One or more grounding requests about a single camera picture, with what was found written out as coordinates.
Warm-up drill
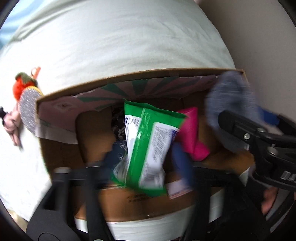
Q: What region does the patterned cardboard box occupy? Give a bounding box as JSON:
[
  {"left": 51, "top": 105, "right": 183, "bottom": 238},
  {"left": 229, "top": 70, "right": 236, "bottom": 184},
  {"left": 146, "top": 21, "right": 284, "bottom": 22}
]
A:
[{"left": 36, "top": 67, "right": 256, "bottom": 241}]

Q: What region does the green wet wipes pack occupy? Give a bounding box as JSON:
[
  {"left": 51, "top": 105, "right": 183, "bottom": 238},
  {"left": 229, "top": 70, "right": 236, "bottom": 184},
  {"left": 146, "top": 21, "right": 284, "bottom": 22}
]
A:
[{"left": 111, "top": 100, "right": 187, "bottom": 196}]

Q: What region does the person's right hand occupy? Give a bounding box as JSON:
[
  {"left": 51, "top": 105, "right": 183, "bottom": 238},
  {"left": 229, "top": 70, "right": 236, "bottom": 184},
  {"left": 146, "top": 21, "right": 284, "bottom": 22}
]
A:
[{"left": 261, "top": 187, "right": 279, "bottom": 215}]

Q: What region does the orange pompom plush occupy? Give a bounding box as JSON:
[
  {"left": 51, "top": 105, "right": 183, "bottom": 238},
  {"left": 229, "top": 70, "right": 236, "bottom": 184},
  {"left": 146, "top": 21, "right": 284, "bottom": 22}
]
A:
[{"left": 13, "top": 67, "right": 41, "bottom": 101}]

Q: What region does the silver glitter yellow sponge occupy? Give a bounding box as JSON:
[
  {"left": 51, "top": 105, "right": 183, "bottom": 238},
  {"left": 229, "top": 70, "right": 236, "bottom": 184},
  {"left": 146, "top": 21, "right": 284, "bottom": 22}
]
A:
[{"left": 18, "top": 86, "right": 43, "bottom": 135}]

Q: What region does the pink fabric garment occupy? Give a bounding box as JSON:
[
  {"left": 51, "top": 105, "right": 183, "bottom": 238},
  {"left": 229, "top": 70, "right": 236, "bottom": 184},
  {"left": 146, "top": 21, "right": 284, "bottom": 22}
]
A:
[{"left": 1, "top": 102, "right": 22, "bottom": 148}]

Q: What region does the magenta leather pouch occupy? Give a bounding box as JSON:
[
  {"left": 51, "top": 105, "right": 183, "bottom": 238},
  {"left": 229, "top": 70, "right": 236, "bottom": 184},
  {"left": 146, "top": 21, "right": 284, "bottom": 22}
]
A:
[{"left": 175, "top": 107, "right": 210, "bottom": 162}]

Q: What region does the grey fuzzy sock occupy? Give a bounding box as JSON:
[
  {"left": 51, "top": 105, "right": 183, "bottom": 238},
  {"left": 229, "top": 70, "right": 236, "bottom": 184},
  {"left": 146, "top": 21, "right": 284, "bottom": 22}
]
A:
[{"left": 205, "top": 71, "right": 283, "bottom": 153}]

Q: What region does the black printed satin cloth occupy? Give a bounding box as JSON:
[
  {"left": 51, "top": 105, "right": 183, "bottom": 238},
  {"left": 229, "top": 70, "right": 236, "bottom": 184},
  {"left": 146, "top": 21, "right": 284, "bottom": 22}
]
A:
[{"left": 103, "top": 103, "right": 127, "bottom": 171}]

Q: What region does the small black hair tie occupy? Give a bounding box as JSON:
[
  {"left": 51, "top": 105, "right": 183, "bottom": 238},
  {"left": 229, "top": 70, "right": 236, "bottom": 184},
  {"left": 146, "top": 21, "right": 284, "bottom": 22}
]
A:
[{"left": 0, "top": 106, "right": 9, "bottom": 127}]

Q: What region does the light blue hanging cloth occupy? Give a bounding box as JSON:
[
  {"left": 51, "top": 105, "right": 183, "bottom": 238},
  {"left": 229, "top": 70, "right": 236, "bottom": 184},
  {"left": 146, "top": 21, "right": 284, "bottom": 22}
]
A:
[{"left": 1, "top": 0, "right": 46, "bottom": 48}]

